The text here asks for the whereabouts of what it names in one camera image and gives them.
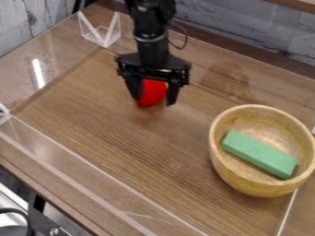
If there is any green rectangular block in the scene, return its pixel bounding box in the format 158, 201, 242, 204
221, 129, 297, 180

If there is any clear acrylic corner bracket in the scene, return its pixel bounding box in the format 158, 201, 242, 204
77, 11, 119, 48

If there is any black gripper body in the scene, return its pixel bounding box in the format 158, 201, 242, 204
115, 53, 190, 86

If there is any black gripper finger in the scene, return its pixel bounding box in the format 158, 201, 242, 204
165, 81, 180, 105
123, 77, 142, 100

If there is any red toy fruit green stem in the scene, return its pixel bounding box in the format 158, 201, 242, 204
135, 79, 166, 106

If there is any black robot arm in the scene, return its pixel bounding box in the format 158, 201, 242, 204
114, 0, 192, 105

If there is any clear acrylic tray wall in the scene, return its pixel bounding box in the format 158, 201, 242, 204
0, 104, 208, 236

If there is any black cable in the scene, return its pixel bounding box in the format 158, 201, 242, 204
0, 206, 34, 236

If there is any wooden bowl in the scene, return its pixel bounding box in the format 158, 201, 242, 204
208, 104, 315, 198

